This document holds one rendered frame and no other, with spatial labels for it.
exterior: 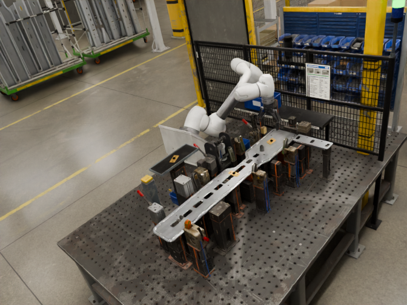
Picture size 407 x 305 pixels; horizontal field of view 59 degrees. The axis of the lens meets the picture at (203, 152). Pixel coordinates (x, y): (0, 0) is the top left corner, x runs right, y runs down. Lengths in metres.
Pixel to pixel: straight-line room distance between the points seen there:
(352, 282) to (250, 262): 1.07
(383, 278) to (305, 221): 0.91
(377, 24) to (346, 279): 1.90
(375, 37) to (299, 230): 1.41
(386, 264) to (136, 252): 1.97
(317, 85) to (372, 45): 0.52
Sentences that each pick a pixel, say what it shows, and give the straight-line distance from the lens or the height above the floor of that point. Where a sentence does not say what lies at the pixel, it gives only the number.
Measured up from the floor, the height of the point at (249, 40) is 1.19.
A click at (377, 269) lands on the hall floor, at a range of 3.27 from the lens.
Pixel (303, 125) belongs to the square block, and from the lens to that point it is 2.91.
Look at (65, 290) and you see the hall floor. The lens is 3.63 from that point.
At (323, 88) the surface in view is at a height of 1.25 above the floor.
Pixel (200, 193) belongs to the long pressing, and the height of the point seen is 1.00.
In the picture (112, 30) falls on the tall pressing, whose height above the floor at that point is 0.56.
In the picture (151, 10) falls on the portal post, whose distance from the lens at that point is 9.37.
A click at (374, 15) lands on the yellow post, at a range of 2.77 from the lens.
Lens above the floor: 2.50
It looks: 32 degrees down
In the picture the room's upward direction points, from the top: 12 degrees counter-clockwise
